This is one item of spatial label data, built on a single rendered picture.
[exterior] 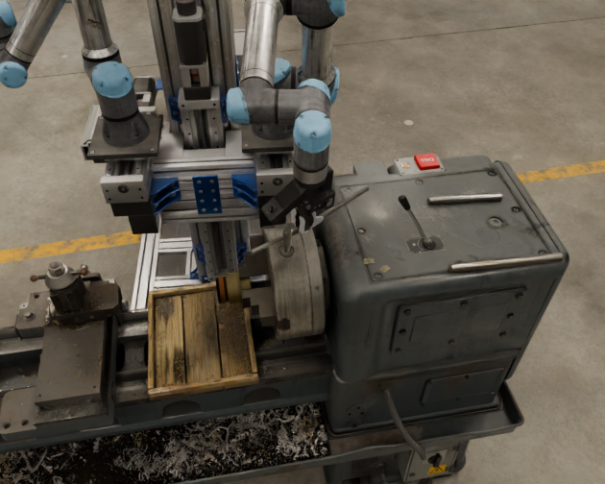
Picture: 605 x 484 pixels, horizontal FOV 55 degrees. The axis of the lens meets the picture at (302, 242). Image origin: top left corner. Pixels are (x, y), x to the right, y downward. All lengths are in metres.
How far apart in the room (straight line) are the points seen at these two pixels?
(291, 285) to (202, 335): 0.41
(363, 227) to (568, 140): 2.93
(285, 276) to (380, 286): 0.24
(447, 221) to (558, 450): 1.43
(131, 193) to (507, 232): 1.15
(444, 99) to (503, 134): 0.54
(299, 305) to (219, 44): 0.94
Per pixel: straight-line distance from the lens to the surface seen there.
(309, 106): 1.23
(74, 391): 1.65
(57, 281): 1.66
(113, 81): 1.91
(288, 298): 1.46
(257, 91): 1.27
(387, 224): 1.54
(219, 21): 1.99
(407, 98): 4.41
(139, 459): 1.97
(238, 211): 2.16
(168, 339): 1.78
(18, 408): 1.76
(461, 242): 1.53
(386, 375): 1.71
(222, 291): 1.57
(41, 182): 3.90
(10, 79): 1.86
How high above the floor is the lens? 2.32
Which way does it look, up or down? 46 degrees down
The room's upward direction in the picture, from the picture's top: straight up
